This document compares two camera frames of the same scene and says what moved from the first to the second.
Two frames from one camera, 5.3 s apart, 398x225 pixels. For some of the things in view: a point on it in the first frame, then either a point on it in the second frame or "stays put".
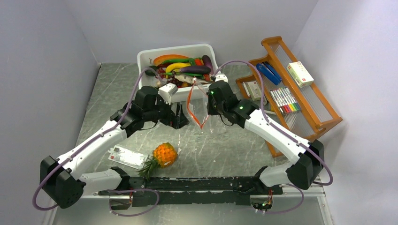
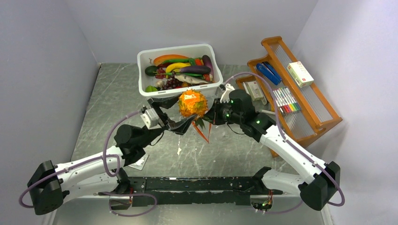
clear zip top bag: [197, 105] -> [205, 132]
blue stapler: [269, 72] stays put
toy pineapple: [164, 155] -> [193, 103]
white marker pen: [269, 112] stays put
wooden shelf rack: [282, 88] stays put
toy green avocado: [150, 72] stays put
